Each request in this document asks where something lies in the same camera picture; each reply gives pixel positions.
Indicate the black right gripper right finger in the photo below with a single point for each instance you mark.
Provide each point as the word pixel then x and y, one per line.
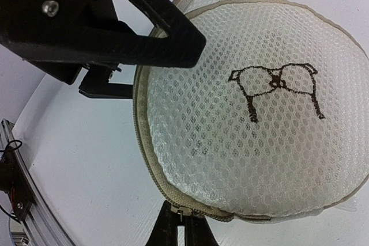
pixel 197 232

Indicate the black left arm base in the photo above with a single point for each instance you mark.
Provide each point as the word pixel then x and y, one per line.
pixel 14 183

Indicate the white mesh laundry bag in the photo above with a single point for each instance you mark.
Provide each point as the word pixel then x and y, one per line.
pixel 272 122

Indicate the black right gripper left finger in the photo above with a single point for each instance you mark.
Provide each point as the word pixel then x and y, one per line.
pixel 165 230

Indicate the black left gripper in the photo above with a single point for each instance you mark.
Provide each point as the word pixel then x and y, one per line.
pixel 62 36

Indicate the beige zipper pull tab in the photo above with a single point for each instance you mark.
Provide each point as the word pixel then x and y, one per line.
pixel 183 213

